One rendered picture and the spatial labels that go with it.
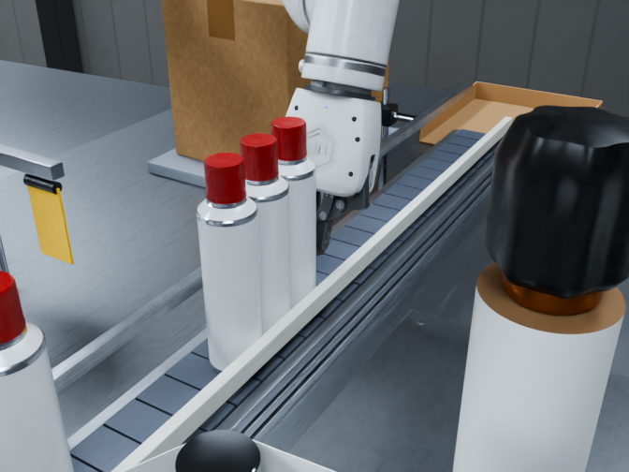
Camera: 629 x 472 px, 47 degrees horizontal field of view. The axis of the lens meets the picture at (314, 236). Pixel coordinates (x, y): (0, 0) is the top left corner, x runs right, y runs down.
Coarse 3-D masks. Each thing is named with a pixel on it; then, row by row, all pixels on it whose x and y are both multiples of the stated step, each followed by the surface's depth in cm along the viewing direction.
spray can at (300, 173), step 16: (272, 128) 66; (288, 128) 65; (304, 128) 66; (288, 144) 66; (304, 144) 67; (288, 160) 66; (304, 160) 68; (288, 176) 66; (304, 176) 67; (304, 192) 68; (304, 208) 68; (304, 224) 69; (304, 240) 70; (304, 256) 71; (304, 272) 72; (304, 288) 73
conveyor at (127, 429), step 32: (448, 160) 112; (480, 160) 112; (416, 192) 101; (448, 192) 101; (352, 224) 93; (384, 224) 93; (416, 224) 93; (320, 256) 86; (384, 256) 86; (352, 288) 79; (320, 320) 74; (192, 352) 69; (288, 352) 69; (160, 384) 65; (192, 384) 65; (256, 384) 65; (128, 416) 61; (160, 416) 61; (224, 416) 61; (96, 448) 58; (128, 448) 58
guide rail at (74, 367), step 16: (448, 96) 113; (432, 112) 107; (400, 128) 100; (416, 128) 103; (384, 144) 95; (176, 288) 64; (192, 288) 65; (160, 304) 62; (176, 304) 64; (128, 320) 60; (144, 320) 60; (112, 336) 58; (128, 336) 59; (80, 352) 56; (96, 352) 56; (112, 352) 58; (64, 368) 54; (80, 368) 55; (64, 384) 54
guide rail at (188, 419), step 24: (504, 120) 118; (480, 144) 108; (456, 168) 100; (432, 192) 93; (408, 216) 88; (384, 240) 83; (360, 264) 79; (336, 288) 75; (288, 312) 69; (312, 312) 71; (264, 336) 66; (288, 336) 68; (240, 360) 63; (264, 360) 65; (216, 384) 60; (240, 384) 62; (192, 408) 57; (216, 408) 60; (168, 432) 55; (192, 432) 57; (144, 456) 53
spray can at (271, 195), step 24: (240, 144) 62; (264, 144) 61; (264, 168) 62; (264, 192) 62; (288, 192) 65; (264, 216) 63; (288, 216) 65; (264, 240) 64; (288, 240) 66; (264, 264) 66; (288, 264) 68; (264, 288) 67; (288, 288) 69; (264, 312) 68
